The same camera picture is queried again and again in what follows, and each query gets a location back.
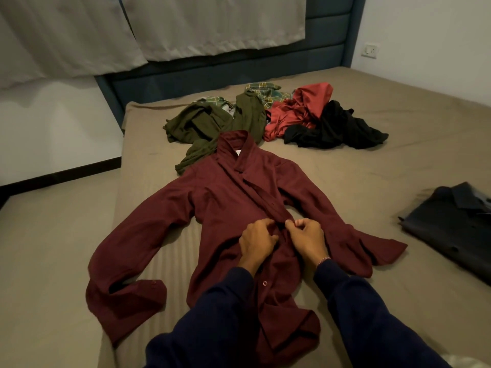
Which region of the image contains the person's right hand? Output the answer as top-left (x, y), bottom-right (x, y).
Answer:
top-left (285, 218), bottom-right (331, 267)

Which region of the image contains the person's left hand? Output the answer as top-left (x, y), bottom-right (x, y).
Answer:
top-left (238, 218), bottom-right (280, 269)

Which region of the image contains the maroon long-sleeved shirt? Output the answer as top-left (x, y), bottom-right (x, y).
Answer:
top-left (85, 130), bottom-right (408, 368)

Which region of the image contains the person's right forearm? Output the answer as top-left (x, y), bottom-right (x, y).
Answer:
top-left (313, 258), bottom-right (453, 368)

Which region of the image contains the person's left forearm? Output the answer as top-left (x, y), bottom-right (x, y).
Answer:
top-left (144, 264), bottom-right (257, 368)

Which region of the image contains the black garment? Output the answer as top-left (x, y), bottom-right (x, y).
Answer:
top-left (284, 100), bottom-right (389, 150)

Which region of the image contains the red satin garment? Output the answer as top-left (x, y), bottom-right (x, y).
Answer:
top-left (263, 83), bottom-right (334, 142)

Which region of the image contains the bed with taupe sheet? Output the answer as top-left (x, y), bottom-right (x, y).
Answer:
top-left (97, 66), bottom-right (491, 368)

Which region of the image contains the olive green shirt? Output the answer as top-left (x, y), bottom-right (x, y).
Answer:
top-left (164, 90), bottom-right (268, 176)

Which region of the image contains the green plaid shirt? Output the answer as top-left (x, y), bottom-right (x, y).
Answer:
top-left (194, 83), bottom-right (293, 111)

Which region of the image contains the folded dark grey shirt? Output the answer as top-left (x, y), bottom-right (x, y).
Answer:
top-left (398, 182), bottom-right (491, 286)

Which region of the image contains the dark blue padded headboard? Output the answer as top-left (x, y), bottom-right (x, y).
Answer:
top-left (95, 0), bottom-right (367, 128)

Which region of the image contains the grey curtain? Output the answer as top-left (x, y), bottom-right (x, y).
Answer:
top-left (0, 0), bottom-right (149, 90)
top-left (120, 0), bottom-right (307, 62)

